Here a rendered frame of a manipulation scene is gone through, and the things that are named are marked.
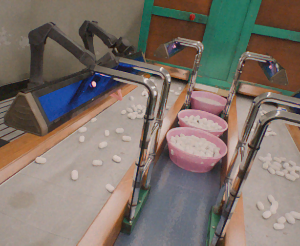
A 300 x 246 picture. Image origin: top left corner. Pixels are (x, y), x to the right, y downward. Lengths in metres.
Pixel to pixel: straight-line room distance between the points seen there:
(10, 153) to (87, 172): 0.25
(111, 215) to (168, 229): 0.21
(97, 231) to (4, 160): 0.40
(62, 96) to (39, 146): 0.49
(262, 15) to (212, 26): 0.33
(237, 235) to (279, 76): 0.79
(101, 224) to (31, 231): 0.17
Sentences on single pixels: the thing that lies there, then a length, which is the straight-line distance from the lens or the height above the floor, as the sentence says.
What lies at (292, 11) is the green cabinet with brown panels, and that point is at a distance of 2.13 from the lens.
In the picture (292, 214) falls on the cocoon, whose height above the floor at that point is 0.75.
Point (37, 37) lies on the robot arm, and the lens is 1.33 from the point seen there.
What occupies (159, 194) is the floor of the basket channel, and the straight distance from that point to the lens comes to 0.96.
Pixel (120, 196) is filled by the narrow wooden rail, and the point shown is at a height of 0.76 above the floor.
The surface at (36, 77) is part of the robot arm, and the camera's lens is 1.40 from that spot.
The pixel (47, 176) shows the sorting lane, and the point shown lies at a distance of 0.88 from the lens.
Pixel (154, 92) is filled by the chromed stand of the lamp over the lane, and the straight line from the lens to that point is 0.59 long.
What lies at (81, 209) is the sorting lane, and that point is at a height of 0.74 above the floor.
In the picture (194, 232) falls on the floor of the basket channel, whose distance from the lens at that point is 0.87.
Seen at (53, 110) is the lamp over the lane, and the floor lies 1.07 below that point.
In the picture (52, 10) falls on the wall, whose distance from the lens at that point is 3.59.
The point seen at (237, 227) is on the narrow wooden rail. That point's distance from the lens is 0.81.
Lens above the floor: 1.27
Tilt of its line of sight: 24 degrees down
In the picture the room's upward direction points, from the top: 10 degrees clockwise
